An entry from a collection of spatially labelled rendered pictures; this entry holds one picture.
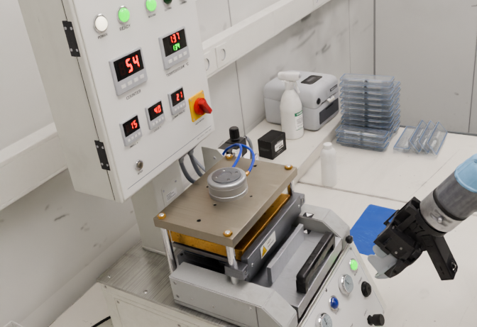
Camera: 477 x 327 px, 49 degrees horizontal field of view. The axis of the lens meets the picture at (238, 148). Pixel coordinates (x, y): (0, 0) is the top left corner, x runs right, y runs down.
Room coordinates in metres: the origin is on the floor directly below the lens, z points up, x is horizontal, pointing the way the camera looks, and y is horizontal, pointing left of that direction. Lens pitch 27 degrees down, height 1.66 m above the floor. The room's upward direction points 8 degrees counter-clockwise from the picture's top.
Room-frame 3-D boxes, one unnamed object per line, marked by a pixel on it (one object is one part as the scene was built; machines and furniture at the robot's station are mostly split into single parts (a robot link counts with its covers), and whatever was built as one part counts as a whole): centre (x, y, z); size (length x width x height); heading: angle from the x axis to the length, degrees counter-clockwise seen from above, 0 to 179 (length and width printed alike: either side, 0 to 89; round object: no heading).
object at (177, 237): (0.92, 0.03, 1.07); 0.22 x 0.17 x 0.10; 146
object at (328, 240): (0.81, -0.12, 0.99); 0.15 x 0.02 x 0.04; 146
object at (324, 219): (0.98, -0.11, 0.97); 0.26 x 0.05 x 0.07; 56
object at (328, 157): (1.47, -0.28, 0.82); 0.05 x 0.05 x 0.14
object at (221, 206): (0.94, 0.05, 1.08); 0.31 x 0.24 x 0.13; 146
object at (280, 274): (0.88, -0.01, 0.97); 0.30 x 0.22 x 0.08; 56
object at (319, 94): (1.90, -0.27, 0.88); 0.25 x 0.20 x 0.17; 50
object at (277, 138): (1.64, -0.12, 0.83); 0.09 x 0.06 x 0.07; 139
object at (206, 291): (0.76, 0.05, 0.97); 0.25 x 0.05 x 0.07; 56
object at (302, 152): (1.65, -0.10, 0.77); 0.84 x 0.30 x 0.04; 146
